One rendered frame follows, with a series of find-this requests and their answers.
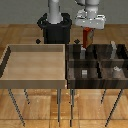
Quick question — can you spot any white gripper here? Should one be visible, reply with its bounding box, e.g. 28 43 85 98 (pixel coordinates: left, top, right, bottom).
73 10 107 31

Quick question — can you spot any thin metal bin leg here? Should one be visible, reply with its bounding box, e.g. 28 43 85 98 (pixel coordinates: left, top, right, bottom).
56 88 62 123
6 88 26 128
104 88 124 128
100 88 108 104
69 88 75 128
22 88 31 105

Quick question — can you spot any dark wooden compartment bin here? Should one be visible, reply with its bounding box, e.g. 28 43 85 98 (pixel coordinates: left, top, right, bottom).
64 43 128 90

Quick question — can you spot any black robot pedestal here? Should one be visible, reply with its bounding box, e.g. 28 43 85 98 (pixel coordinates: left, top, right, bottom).
36 13 73 45

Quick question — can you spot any red cereal box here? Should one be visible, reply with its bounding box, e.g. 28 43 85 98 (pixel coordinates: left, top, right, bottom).
82 27 94 49

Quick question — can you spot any grey milk carton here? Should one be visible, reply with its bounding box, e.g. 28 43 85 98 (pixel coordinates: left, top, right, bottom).
79 46 87 60

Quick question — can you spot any small pale object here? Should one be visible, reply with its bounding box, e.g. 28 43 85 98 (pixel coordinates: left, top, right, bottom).
113 65 122 74

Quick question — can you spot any small grey block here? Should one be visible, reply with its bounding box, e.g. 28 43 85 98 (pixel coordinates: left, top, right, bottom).
81 69 89 78

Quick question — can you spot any light wooden bin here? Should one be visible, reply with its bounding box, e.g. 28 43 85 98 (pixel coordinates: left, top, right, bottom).
0 43 68 90

